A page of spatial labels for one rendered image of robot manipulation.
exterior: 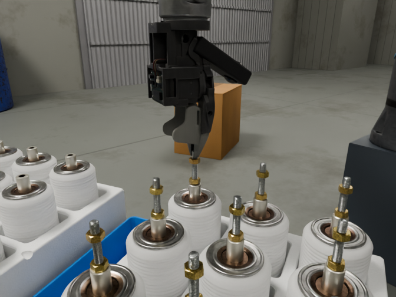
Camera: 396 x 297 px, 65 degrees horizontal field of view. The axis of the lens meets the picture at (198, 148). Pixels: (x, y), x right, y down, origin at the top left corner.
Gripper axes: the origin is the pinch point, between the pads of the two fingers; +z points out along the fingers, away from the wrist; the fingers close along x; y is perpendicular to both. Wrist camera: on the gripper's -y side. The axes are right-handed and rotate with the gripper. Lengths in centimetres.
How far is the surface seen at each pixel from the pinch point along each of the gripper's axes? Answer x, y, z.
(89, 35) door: -307, -29, -19
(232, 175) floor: -51, -41, 35
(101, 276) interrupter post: 15.4, 19.4, 6.7
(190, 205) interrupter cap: 2.2, 2.6, 9.2
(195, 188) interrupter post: 1.0, 1.0, 6.9
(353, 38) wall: -340, -464, -16
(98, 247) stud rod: 14.8, 19.3, 3.4
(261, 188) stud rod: 9.8, -6.3, 4.5
